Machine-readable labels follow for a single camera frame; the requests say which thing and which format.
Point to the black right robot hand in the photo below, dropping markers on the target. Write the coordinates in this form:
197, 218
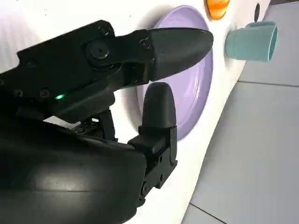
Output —
70, 163

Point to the lilac plate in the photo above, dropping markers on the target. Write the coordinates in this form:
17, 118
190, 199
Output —
194, 93

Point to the pale green mug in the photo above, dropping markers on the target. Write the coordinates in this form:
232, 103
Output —
250, 43

